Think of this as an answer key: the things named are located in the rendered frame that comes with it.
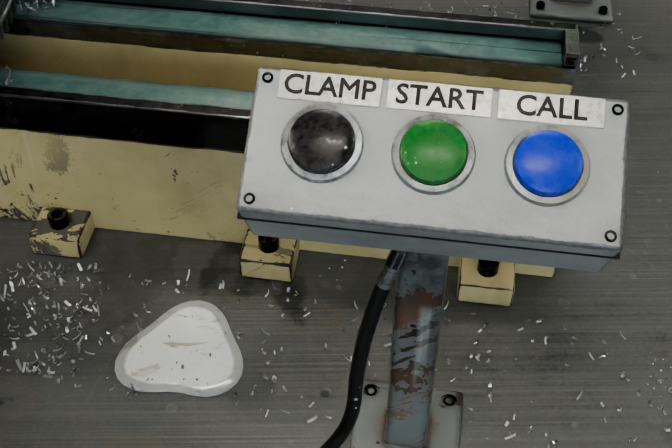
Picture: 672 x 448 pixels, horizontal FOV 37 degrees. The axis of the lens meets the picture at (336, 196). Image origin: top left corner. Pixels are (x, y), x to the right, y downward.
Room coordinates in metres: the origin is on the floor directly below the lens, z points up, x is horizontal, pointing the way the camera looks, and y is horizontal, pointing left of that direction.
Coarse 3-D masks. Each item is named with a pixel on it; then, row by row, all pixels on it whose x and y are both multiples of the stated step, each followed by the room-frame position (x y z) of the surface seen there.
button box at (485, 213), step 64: (256, 128) 0.34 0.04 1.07; (384, 128) 0.34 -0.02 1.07; (512, 128) 0.33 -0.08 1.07; (576, 128) 0.33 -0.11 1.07; (256, 192) 0.31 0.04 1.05; (320, 192) 0.31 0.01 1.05; (384, 192) 0.31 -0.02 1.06; (448, 192) 0.31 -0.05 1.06; (512, 192) 0.31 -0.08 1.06; (576, 192) 0.31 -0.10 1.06; (512, 256) 0.31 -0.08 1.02; (576, 256) 0.30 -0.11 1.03
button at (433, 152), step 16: (416, 128) 0.33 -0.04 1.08; (432, 128) 0.33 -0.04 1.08; (448, 128) 0.33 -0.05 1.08; (400, 144) 0.33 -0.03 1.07; (416, 144) 0.32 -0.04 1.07; (432, 144) 0.32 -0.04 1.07; (448, 144) 0.32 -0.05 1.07; (464, 144) 0.32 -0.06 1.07; (400, 160) 0.32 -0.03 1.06; (416, 160) 0.32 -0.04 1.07; (432, 160) 0.32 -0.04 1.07; (448, 160) 0.32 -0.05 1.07; (464, 160) 0.32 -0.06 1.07; (416, 176) 0.31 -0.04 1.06; (432, 176) 0.31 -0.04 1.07; (448, 176) 0.31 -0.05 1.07
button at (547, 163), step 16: (528, 144) 0.32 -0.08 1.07; (544, 144) 0.32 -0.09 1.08; (560, 144) 0.32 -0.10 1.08; (576, 144) 0.32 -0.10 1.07; (528, 160) 0.32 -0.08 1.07; (544, 160) 0.31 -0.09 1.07; (560, 160) 0.31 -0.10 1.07; (576, 160) 0.31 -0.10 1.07; (528, 176) 0.31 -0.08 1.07; (544, 176) 0.31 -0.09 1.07; (560, 176) 0.31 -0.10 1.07; (576, 176) 0.31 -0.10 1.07; (544, 192) 0.30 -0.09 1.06; (560, 192) 0.30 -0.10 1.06
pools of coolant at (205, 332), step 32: (160, 320) 0.44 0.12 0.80; (192, 320) 0.44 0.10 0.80; (224, 320) 0.44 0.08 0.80; (128, 352) 0.41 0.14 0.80; (160, 352) 0.41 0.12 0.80; (192, 352) 0.41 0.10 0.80; (224, 352) 0.41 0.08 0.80; (128, 384) 0.38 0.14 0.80; (160, 384) 0.38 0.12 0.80; (192, 384) 0.38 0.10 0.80; (224, 384) 0.38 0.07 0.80
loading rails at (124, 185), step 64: (64, 0) 0.66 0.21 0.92; (128, 0) 0.66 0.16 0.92; (192, 0) 0.65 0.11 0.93; (256, 0) 0.65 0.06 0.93; (0, 64) 0.64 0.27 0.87; (64, 64) 0.63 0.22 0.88; (128, 64) 0.63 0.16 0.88; (192, 64) 0.62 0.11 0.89; (256, 64) 0.61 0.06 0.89; (320, 64) 0.60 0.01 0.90; (384, 64) 0.60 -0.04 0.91; (448, 64) 0.59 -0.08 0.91; (512, 64) 0.58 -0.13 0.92; (576, 64) 0.58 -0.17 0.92; (0, 128) 0.53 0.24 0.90; (64, 128) 0.53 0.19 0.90; (128, 128) 0.52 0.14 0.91; (192, 128) 0.51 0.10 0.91; (0, 192) 0.54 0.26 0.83; (64, 192) 0.53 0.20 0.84; (128, 192) 0.52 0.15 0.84; (192, 192) 0.51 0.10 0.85; (64, 256) 0.50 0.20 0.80; (256, 256) 0.48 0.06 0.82; (384, 256) 0.50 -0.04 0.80
